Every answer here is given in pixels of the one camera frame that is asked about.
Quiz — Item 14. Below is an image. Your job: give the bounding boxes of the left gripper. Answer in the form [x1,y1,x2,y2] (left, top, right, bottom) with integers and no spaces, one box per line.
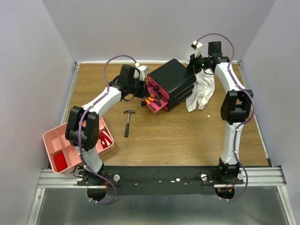
[127,77,150,98]

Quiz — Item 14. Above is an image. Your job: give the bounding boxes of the orange black combination pliers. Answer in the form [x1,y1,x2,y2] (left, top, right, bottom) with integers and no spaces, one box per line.
[145,95,155,105]

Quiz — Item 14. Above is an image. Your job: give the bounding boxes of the pink top drawer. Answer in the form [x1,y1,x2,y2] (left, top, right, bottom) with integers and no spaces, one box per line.
[147,77,170,100]

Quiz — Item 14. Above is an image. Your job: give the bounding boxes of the black drawer cabinet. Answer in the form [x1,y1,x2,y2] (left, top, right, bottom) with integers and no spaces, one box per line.
[147,59,196,111]

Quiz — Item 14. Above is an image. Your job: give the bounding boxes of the black handled hammer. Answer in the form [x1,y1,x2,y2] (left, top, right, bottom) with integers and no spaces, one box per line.
[123,110,135,137]

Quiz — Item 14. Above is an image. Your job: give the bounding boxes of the yellow needle nose pliers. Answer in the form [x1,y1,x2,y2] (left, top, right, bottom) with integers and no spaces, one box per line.
[154,93,163,107]

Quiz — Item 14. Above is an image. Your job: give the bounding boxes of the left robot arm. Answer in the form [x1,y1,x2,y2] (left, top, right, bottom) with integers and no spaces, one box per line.
[65,63,149,185]

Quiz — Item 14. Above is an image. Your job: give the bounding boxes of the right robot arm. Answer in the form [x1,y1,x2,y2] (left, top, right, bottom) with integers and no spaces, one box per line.
[187,41,253,184]

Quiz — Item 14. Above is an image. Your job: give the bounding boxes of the white cloth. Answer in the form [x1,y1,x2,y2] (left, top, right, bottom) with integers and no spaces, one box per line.
[186,66,215,113]

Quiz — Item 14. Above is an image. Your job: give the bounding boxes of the red white item in tray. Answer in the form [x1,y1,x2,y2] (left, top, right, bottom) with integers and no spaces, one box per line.
[99,131,113,148]

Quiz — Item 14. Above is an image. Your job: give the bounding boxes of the pink compartment tray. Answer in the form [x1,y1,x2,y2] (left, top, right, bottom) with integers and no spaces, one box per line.
[43,118,114,174]

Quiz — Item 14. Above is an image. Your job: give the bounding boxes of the red block in tray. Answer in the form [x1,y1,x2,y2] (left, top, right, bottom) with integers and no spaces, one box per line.
[53,152,68,172]

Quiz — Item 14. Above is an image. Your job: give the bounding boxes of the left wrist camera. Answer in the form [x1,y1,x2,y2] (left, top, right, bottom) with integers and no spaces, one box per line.
[134,62,150,81]

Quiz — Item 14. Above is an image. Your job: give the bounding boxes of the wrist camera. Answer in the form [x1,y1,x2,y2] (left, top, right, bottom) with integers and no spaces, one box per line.
[191,40,203,58]
[134,62,150,81]

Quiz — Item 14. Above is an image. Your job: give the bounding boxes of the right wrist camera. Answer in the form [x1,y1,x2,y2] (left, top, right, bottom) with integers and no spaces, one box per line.
[191,40,203,58]

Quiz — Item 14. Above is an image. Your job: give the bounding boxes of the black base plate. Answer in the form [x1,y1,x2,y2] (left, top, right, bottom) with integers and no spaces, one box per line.
[76,166,244,201]

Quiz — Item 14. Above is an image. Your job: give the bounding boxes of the aluminium rail frame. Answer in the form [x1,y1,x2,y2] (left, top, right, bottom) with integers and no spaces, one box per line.
[27,60,297,225]

